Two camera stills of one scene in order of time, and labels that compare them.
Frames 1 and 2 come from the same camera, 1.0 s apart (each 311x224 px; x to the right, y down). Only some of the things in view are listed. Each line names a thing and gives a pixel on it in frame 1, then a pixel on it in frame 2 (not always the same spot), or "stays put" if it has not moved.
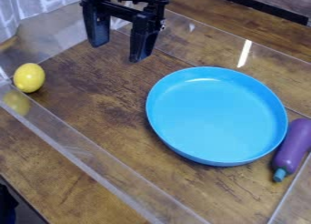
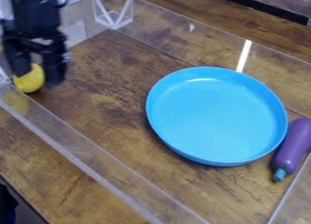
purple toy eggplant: x=294 y=148 stays put
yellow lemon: x=28 y=77 stays put
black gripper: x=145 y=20 → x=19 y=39
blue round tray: x=218 y=116 stays put
